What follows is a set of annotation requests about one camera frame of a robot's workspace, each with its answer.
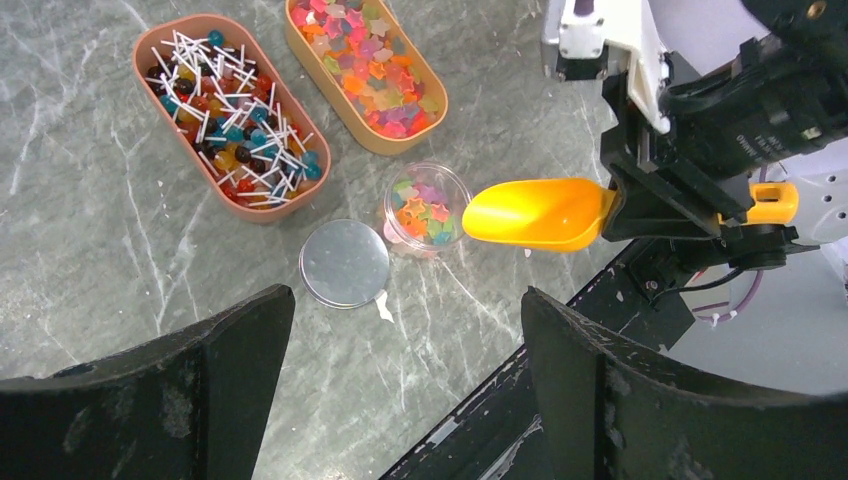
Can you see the yellow plastic scoop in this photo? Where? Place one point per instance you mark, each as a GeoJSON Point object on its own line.
{"type": "Point", "coordinates": [562, 215]}

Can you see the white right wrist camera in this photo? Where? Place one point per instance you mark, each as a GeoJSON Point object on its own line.
{"type": "Point", "coordinates": [598, 39]}

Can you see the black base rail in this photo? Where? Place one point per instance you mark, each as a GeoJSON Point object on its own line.
{"type": "Point", "coordinates": [496, 432]}

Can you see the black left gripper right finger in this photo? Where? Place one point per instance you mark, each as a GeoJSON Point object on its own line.
{"type": "Point", "coordinates": [612, 408]}

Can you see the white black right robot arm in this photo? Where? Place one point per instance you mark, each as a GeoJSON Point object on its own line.
{"type": "Point", "coordinates": [707, 34]}

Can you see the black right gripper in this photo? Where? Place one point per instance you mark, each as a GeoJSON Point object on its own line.
{"type": "Point", "coordinates": [783, 95]}

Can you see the round metal jar lid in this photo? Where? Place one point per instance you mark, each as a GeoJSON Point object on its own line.
{"type": "Point", "coordinates": [344, 264]}

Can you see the clear plastic jar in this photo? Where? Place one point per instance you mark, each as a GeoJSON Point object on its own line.
{"type": "Point", "coordinates": [422, 210]}

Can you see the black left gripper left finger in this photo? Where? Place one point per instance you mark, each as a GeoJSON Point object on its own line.
{"type": "Point", "coordinates": [191, 404]}

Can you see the yellow oval gummy tray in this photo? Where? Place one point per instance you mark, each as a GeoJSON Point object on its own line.
{"type": "Point", "coordinates": [368, 70]}

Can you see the pink oval lollipop tray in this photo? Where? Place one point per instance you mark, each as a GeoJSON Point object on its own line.
{"type": "Point", "coordinates": [261, 154]}

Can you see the white sticker scrap on table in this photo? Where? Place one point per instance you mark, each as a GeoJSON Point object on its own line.
{"type": "Point", "coordinates": [380, 301]}

